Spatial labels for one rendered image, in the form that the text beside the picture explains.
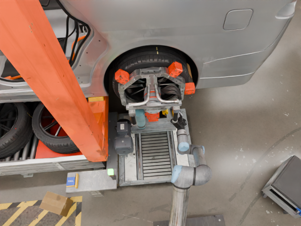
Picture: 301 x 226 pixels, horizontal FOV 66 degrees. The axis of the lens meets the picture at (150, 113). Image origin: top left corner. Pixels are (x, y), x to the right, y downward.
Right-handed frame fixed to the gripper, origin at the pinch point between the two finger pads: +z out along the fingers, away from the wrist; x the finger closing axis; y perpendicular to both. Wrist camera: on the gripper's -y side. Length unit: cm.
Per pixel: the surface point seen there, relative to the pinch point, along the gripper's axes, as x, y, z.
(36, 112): -105, -87, 18
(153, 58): 25, -52, 15
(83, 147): -38, -69, -38
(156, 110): 1.2, -28.1, -10.1
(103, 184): -62, -36, -56
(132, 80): 5, -56, 4
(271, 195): 25, 93, -72
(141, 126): -30.4, -16.6, -8.3
